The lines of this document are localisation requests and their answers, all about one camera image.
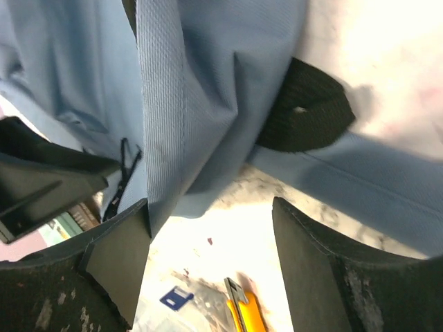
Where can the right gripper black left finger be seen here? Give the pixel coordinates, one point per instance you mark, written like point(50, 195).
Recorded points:
point(90, 282)

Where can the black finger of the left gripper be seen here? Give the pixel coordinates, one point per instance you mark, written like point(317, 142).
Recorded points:
point(40, 180)

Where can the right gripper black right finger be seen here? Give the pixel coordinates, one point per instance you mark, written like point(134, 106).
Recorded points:
point(334, 283)

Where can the teal paperback book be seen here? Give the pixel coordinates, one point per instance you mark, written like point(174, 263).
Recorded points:
point(59, 229)

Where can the blue student backpack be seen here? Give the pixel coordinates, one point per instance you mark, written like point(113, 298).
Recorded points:
point(341, 100)

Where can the clear plastic screw box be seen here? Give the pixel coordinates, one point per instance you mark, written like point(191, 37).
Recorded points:
point(179, 309)

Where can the yellow utility knife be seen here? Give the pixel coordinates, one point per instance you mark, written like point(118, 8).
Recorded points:
point(244, 308)

